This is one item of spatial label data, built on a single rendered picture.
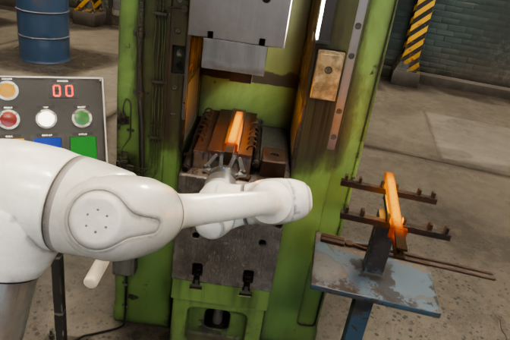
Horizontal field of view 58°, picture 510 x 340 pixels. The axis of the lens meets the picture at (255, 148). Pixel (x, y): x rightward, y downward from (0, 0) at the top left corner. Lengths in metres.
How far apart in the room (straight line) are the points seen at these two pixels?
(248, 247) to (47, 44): 4.64
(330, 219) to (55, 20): 4.64
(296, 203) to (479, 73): 6.67
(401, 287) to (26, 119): 1.26
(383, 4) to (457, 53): 5.94
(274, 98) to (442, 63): 5.69
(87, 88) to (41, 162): 0.91
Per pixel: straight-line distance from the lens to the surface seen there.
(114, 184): 0.56
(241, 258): 1.71
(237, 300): 1.85
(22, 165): 0.64
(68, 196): 0.58
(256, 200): 0.95
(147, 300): 2.19
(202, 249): 1.71
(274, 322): 2.19
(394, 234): 1.30
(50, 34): 5.93
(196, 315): 1.99
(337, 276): 1.54
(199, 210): 0.83
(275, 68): 1.95
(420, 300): 1.57
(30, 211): 0.62
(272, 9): 1.42
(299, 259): 1.96
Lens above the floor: 1.66
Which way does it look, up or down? 24 degrees down
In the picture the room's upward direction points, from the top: 8 degrees clockwise
